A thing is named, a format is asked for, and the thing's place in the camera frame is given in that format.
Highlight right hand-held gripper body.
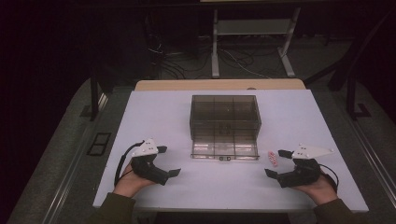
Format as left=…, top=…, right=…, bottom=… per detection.
left=276, top=143, right=334, bottom=189

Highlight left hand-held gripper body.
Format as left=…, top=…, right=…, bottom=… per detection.
left=130, top=138, right=171, bottom=187

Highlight small red-white striped object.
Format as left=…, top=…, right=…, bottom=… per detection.
left=267, top=150, right=279, bottom=168

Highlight transparent drawer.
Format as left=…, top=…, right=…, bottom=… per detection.
left=190, top=136, right=261, bottom=161

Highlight transparent smoky drawer box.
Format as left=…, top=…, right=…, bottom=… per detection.
left=189, top=94, right=262, bottom=142

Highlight person's left hand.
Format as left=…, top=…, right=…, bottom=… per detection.
left=112, top=162, right=157, bottom=199

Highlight person's right hand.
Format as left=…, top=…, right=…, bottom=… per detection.
left=291, top=175, right=339, bottom=206

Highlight white board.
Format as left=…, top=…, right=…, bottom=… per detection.
left=92, top=89, right=370, bottom=214

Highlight black metal stand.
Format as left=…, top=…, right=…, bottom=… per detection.
left=79, top=69, right=109, bottom=122
left=346, top=76, right=372, bottom=121

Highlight white metal stand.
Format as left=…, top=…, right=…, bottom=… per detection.
left=211, top=7, right=302, bottom=79

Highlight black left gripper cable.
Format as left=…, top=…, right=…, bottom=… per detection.
left=113, top=140, right=146, bottom=188

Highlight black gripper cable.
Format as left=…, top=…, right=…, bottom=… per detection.
left=113, top=140, right=146, bottom=188
left=318, top=163, right=340, bottom=191

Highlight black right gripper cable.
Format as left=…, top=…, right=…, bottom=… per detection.
left=318, top=163, right=340, bottom=191

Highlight tangle of floor cables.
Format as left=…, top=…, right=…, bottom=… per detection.
left=148, top=31, right=283, bottom=80

